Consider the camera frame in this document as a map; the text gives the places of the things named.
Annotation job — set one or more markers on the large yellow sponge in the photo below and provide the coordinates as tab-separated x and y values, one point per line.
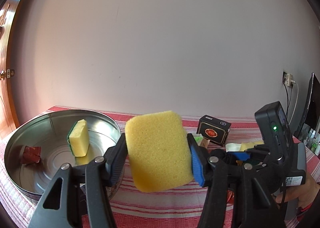
159	154

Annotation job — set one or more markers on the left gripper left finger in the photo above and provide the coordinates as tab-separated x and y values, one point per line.
82	189

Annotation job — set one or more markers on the black box with red emblem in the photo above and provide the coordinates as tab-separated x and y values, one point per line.
213	129

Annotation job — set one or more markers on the black monitor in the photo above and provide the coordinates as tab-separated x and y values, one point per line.
310	116

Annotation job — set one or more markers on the round metal tin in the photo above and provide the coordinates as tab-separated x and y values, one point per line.
49	132

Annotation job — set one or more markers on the yellow green scrub sponge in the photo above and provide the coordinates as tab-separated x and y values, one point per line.
78	138

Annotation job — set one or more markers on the red snack wrapper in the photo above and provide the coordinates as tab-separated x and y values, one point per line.
31	155

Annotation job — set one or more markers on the green tissue pack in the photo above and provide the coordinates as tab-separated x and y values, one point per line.
198	138

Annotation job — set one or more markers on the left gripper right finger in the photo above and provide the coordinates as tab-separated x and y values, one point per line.
220	187

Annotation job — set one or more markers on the brass door knob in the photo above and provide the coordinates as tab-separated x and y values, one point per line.
6	74

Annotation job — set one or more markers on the wall power socket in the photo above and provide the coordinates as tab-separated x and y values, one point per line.
288	79

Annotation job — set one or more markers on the person's right hand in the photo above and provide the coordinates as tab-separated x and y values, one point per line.
304	193

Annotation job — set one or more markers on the wooden door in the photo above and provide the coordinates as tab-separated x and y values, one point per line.
9	13

